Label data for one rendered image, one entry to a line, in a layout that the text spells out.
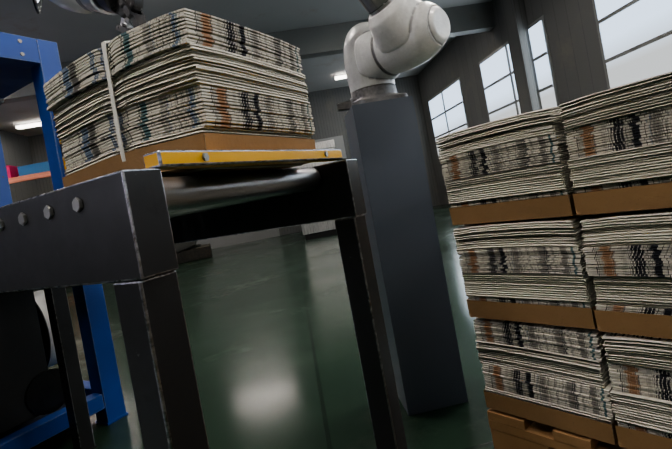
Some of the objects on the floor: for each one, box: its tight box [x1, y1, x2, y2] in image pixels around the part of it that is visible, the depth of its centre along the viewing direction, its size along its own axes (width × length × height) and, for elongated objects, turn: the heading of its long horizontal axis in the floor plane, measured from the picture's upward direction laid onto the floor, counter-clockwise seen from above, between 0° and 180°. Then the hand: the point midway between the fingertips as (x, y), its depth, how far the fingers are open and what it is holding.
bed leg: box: [44, 287, 97, 449], centre depth 156 cm, size 6×6×68 cm
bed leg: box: [335, 215, 408, 449], centre depth 94 cm, size 6×6×68 cm
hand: (177, 6), depth 80 cm, fingers open, 13 cm apart
